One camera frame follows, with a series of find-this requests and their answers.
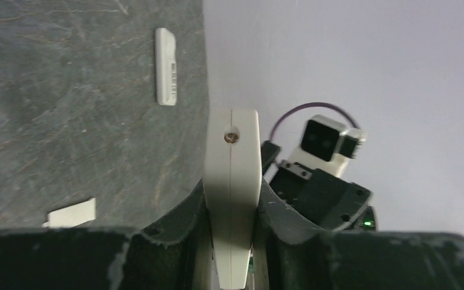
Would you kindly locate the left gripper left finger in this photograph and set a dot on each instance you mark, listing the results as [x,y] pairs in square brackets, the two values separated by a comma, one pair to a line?
[172,253]

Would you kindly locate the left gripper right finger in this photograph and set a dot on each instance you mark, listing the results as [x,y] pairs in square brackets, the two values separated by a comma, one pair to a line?
[290,252]

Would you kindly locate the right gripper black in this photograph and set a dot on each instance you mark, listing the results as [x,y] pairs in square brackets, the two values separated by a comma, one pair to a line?
[327,201]

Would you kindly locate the white remote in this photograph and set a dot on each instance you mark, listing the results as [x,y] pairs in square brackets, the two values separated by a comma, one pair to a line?
[232,180]

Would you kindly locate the white remote control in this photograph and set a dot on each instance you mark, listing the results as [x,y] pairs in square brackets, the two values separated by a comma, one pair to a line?
[166,68]

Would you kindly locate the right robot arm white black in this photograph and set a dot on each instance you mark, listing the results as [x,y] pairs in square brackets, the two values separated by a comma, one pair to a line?
[269,153]

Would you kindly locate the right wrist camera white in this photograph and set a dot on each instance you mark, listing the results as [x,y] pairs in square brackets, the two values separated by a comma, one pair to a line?
[327,145]

